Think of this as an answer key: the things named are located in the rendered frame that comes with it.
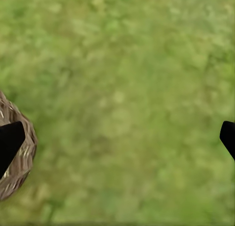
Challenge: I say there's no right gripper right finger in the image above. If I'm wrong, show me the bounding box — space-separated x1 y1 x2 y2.
219 121 235 160

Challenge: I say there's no wicker basket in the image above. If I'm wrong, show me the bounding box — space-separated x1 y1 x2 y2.
0 91 38 202

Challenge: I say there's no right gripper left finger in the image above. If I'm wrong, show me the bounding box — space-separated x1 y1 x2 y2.
0 121 25 179

